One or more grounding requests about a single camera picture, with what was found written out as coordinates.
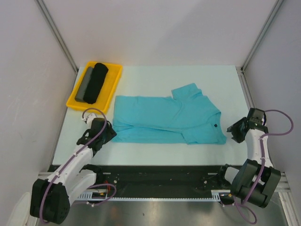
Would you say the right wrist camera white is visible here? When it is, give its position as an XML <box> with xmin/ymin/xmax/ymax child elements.
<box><xmin>247</xmin><ymin>108</ymin><xmax>267</xmax><ymax>126</ymax></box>

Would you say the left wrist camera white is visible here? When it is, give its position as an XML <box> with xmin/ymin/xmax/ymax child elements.
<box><xmin>81</xmin><ymin>113</ymin><xmax>97</xmax><ymax>125</ymax></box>

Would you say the grey slotted cable duct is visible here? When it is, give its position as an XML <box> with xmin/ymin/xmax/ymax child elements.
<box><xmin>76</xmin><ymin>189</ymin><xmax>230</xmax><ymax>202</ymax></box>

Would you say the left aluminium frame post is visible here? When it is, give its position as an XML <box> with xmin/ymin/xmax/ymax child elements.
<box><xmin>34</xmin><ymin>0</ymin><xmax>79</xmax><ymax>73</ymax></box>

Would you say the right aluminium frame post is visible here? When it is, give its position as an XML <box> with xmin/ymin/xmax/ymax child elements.
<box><xmin>241</xmin><ymin>0</ymin><xmax>285</xmax><ymax>71</ymax></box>

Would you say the yellow plastic tray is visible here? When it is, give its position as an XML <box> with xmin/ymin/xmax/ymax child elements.
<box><xmin>66</xmin><ymin>61</ymin><xmax>123</xmax><ymax>114</ymax></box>

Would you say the aluminium frame post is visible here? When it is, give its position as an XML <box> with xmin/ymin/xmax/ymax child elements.
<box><xmin>241</xmin><ymin>0</ymin><xmax>285</xmax><ymax>71</ymax></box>
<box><xmin>34</xmin><ymin>0</ymin><xmax>79</xmax><ymax>73</ymax></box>

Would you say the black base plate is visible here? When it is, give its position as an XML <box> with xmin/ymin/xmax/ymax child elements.
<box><xmin>95</xmin><ymin>165</ymin><xmax>230</xmax><ymax>198</ymax></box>

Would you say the rolled black t-shirt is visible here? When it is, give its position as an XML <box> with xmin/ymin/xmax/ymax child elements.
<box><xmin>83</xmin><ymin>63</ymin><xmax>109</xmax><ymax>104</ymax></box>

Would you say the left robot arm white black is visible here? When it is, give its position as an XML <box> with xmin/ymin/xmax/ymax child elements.
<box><xmin>30</xmin><ymin>117</ymin><xmax>117</xmax><ymax>224</ymax></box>

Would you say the turquoise t-shirt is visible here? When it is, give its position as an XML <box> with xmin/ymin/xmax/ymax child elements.
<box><xmin>112</xmin><ymin>83</ymin><xmax>227</xmax><ymax>145</ymax></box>

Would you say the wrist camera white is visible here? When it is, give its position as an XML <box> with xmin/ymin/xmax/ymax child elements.
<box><xmin>81</xmin><ymin>113</ymin><xmax>97</xmax><ymax>125</ymax></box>
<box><xmin>247</xmin><ymin>108</ymin><xmax>267</xmax><ymax>126</ymax></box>

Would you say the rolled grey t-shirt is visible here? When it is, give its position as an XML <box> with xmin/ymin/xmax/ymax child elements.
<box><xmin>75</xmin><ymin>67</ymin><xmax>93</xmax><ymax>102</ymax></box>

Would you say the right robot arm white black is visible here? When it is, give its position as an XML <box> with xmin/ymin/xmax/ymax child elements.
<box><xmin>217</xmin><ymin>108</ymin><xmax>281</xmax><ymax>208</ymax></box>

